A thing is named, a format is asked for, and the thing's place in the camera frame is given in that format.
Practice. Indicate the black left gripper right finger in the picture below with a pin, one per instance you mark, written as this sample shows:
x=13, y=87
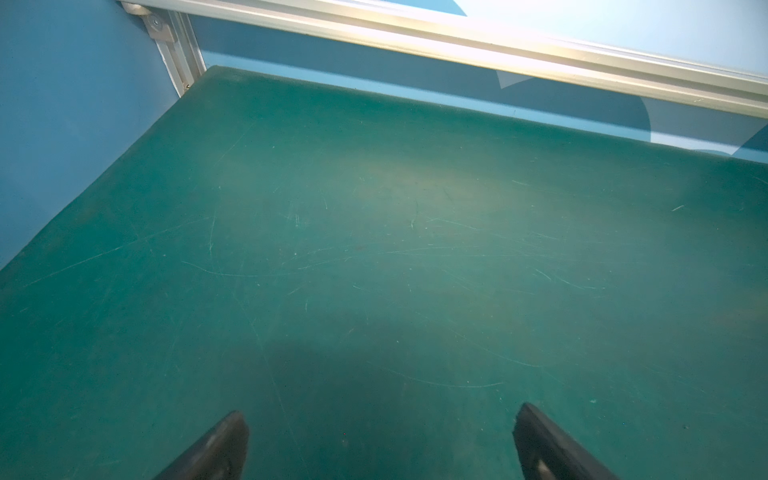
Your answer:
x=546, y=451

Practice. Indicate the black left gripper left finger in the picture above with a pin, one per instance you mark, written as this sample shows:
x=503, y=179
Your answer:
x=219, y=454

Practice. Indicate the left side aluminium rail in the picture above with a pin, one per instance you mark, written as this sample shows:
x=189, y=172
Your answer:
x=176, y=41

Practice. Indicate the horizontal aluminium frame rail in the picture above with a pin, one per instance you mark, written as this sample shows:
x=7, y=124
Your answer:
x=484, y=44

